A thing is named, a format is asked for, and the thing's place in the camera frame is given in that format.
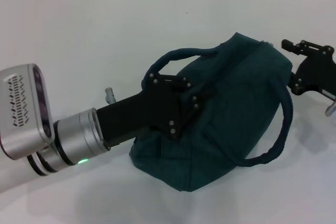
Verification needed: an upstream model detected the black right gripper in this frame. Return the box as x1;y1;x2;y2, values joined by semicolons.
280;39;336;96

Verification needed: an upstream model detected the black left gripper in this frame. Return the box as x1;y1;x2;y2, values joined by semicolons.
96;72;203;149

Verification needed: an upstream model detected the dark teal insulated bag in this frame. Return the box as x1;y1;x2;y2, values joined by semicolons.
128;31;295;192

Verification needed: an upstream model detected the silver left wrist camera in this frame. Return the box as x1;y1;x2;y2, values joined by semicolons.
0;62;56;161

